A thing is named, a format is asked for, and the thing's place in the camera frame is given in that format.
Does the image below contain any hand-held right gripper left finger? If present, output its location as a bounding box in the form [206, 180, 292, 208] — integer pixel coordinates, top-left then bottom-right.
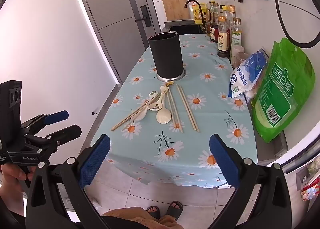
[25, 133, 112, 229]

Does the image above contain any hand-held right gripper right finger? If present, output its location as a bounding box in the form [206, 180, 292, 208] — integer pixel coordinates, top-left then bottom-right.
[209, 133, 293, 229]

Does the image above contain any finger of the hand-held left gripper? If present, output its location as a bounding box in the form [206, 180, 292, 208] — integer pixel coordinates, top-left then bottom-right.
[20, 110, 69, 130]
[24, 124, 82, 155]

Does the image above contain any plain white spoon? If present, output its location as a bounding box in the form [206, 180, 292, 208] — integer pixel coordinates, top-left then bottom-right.
[131, 99, 157, 121]

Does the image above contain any plain cream spoon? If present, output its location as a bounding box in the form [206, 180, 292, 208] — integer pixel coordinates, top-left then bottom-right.
[156, 86, 172, 124]

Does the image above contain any cartoon print spoon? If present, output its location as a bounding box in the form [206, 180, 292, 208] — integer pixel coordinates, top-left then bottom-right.
[148, 81, 174, 112]

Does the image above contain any small patterned white spoon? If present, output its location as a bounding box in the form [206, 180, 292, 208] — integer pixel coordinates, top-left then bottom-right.
[147, 90, 162, 102]

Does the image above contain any black cylindrical utensil holder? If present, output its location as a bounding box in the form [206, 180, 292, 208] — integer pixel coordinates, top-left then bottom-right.
[147, 32, 187, 81]

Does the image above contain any person's left hand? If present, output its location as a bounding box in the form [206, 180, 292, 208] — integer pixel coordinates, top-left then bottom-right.
[0, 163, 35, 182]

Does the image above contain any light blue daisy tablecloth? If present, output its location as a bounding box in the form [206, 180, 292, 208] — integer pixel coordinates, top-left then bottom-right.
[90, 33, 258, 189]

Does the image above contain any person's brown garment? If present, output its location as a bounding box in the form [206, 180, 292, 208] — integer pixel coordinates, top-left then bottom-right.
[101, 206, 180, 229]

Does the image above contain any black slipper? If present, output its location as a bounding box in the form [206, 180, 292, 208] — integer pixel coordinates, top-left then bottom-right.
[146, 206, 161, 220]
[165, 201, 184, 221]

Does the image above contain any green sugar bag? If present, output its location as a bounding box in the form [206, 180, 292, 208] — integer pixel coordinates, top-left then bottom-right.
[251, 38, 316, 144]

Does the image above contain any blue white salt bag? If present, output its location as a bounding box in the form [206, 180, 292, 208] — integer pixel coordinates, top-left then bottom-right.
[228, 49, 269, 101]

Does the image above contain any red white packet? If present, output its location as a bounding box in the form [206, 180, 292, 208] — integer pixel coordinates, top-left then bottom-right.
[300, 176, 320, 202]

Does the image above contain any clear spice jar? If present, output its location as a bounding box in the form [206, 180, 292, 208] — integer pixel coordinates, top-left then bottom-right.
[235, 53, 250, 70]

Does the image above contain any white lidded spice jar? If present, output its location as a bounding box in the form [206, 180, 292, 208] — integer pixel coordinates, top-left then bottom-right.
[230, 45, 245, 67]

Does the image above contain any grey door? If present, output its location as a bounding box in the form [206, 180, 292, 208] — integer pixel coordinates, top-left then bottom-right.
[77, 0, 161, 82]

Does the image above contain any green label glass bottle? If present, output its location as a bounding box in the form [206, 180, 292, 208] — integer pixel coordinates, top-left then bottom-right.
[192, 0, 243, 58]

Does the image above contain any dark kitchen sink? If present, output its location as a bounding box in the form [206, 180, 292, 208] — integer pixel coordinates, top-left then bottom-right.
[164, 22, 208, 35]

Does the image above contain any black faucet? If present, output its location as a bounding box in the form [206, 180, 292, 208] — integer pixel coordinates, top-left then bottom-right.
[184, 0, 206, 28]

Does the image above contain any wooden cutting board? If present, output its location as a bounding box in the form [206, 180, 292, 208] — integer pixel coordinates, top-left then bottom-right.
[160, 0, 190, 21]

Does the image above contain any black door handle lock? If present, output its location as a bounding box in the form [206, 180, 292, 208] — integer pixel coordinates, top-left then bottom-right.
[135, 5, 152, 27]

